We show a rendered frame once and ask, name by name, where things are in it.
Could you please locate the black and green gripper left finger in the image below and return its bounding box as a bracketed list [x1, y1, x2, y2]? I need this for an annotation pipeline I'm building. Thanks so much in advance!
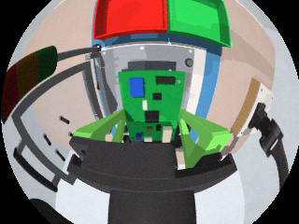
[73, 109, 126, 143]

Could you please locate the red open tray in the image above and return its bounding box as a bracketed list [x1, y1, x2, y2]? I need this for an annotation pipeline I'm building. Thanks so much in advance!
[93, 0, 167, 40]

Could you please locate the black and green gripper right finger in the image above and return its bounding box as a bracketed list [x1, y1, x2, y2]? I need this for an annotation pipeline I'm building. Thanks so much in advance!
[178, 108, 231, 169]

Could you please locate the green circuit board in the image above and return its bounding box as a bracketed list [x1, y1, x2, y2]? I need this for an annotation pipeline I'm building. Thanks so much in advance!
[118, 70, 186, 143]

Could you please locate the green bin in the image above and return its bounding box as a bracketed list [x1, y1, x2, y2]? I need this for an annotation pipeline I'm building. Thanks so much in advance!
[166, 0, 231, 48]

